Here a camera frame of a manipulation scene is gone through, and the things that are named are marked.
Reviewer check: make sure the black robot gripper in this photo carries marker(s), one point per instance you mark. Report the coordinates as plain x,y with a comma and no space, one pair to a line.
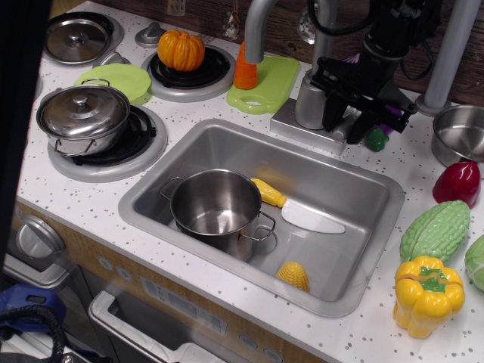
367,86

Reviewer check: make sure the silver faucet lever handle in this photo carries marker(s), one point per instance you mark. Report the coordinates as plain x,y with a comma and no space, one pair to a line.
341,131

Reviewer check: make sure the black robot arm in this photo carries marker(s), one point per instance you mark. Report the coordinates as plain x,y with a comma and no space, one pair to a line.
393,28

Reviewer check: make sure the purple toy eggplant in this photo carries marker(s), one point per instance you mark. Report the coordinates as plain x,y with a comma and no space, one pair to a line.
378,135

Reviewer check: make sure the silver toy faucet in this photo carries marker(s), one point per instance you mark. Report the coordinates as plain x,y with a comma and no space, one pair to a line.
298,119

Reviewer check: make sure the purple toy onion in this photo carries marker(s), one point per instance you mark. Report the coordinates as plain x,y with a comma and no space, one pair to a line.
353,59

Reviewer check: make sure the green cutting board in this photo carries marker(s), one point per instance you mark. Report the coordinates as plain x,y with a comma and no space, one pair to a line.
277,75

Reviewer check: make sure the clear crystal knob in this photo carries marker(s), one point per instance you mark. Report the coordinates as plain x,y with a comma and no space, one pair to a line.
305,27

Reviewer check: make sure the steel pot at right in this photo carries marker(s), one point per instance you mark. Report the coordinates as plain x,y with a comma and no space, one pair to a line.
458,135

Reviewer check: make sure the orange toy carrot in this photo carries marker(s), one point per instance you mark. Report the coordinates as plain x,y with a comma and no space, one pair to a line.
245,74

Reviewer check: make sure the red toy pepper half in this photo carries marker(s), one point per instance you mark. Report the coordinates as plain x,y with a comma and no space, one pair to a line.
460,181

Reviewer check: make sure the grey support pole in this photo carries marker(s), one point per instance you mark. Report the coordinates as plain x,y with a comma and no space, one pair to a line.
460,24

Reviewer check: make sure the back right stove burner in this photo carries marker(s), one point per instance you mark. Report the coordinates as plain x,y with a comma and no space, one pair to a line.
210,80

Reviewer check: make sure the stove burner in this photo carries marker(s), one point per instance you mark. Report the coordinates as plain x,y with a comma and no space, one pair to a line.
140,145
116,33
210,80

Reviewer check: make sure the green toy bitter gourd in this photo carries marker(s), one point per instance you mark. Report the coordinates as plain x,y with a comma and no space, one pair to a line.
436,233

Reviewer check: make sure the grey sink basin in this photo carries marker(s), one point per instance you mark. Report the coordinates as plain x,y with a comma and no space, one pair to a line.
326,274

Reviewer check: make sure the steel pot in sink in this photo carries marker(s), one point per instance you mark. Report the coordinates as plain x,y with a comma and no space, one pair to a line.
221,208

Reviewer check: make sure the yellow toy corn piece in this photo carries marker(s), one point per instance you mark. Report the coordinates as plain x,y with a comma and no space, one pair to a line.
294,274

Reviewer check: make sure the orange toy pumpkin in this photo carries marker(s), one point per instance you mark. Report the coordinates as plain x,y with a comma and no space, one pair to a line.
180,50

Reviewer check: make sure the green toy cabbage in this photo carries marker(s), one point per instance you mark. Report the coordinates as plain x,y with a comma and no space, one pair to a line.
474,263

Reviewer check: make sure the yellow toy bell pepper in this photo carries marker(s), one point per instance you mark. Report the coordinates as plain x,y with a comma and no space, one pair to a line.
427,295

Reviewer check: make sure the front stove burner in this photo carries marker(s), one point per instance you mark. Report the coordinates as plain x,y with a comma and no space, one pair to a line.
140,145

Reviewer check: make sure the grey stove knob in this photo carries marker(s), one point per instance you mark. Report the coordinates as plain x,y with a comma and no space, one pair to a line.
149,36
113,57

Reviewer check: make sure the green toy plate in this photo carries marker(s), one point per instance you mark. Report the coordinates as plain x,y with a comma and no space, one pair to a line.
131,80

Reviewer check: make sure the back left stove burner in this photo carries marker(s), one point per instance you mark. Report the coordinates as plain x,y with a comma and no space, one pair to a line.
116,33

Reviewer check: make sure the lidded steel pot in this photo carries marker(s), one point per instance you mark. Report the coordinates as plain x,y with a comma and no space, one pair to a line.
83,119

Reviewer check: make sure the steel lid on burner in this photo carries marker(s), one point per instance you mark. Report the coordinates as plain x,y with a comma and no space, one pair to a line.
76,41

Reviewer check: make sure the silver oven knob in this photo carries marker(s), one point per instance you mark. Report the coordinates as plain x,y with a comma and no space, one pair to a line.
36,239

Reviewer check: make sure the blue clamp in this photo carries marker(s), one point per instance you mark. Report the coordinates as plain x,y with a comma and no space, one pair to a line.
31,309

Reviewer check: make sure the yellow handled toy knife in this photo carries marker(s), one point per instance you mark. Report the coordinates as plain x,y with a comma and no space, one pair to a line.
296,213

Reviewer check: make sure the oven door handle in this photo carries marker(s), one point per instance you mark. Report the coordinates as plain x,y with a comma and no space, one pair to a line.
142,333

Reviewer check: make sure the dark foreground post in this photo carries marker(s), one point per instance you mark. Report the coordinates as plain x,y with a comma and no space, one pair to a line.
23,27

